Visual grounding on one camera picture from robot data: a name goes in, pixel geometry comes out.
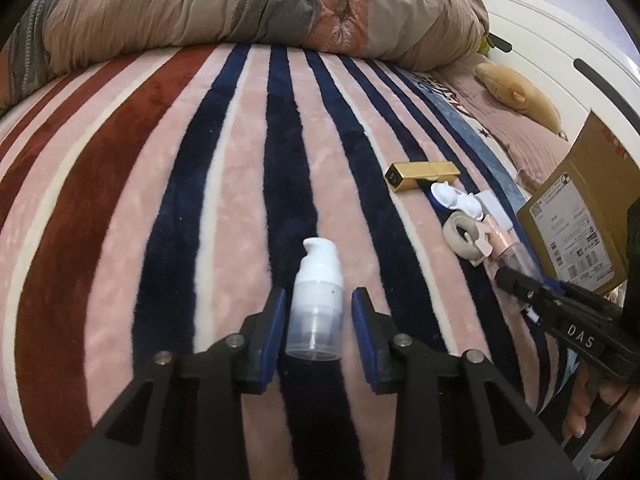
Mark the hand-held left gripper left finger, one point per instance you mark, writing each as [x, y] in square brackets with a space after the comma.
[267, 330]

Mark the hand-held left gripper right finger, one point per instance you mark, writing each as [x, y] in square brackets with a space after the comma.
[361, 330]

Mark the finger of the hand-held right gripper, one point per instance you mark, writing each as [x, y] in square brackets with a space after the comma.
[534, 314]
[522, 282]

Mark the clear pink-capped spray bottle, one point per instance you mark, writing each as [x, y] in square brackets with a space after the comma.
[515, 255]

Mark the white pump bottle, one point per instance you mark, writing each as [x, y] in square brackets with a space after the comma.
[316, 305]

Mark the brown cardboard box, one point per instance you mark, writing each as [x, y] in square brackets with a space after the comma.
[585, 200]

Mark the person's right hand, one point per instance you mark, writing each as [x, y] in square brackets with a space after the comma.
[600, 410]

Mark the white contact lens case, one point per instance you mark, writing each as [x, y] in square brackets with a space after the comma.
[455, 202]

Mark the pink bed sheet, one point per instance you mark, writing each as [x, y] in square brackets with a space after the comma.
[520, 145]

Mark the gold lipstick tube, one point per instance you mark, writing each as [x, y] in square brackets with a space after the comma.
[422, 175]

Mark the striped plush blanket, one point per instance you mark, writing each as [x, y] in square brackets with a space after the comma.
[175, 210]

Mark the yellow plush toy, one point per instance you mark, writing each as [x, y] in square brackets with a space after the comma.
[525, 97]

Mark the green plush toy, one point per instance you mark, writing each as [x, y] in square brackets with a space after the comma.
[485, 46]

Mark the white headboard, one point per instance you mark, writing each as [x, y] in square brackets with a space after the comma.
[550, 35]

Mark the beige patchwork quilt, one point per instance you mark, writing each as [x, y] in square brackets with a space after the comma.
[225, 5]

